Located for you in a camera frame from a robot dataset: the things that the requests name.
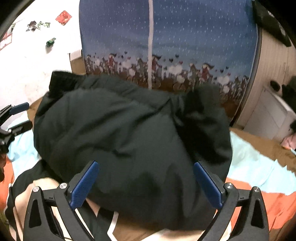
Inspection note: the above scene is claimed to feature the white drawer cabinet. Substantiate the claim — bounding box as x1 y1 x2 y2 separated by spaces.
243 86 295 142

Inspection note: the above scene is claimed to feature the dark green padded coat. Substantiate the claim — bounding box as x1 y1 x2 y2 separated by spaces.
4 70 233 241

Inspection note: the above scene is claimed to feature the blue printed fabric wardrobe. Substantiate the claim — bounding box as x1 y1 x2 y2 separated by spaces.
79 1 258 120

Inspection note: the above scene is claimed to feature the wall sticker cluster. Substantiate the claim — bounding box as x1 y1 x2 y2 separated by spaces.
26 21 51 32

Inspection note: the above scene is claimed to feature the brown cardboard box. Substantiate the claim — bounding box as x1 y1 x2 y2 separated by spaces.
69 49 86 75

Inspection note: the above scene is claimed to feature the red paper wall decoration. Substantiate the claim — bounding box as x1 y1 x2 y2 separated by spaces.
55 11 72 26

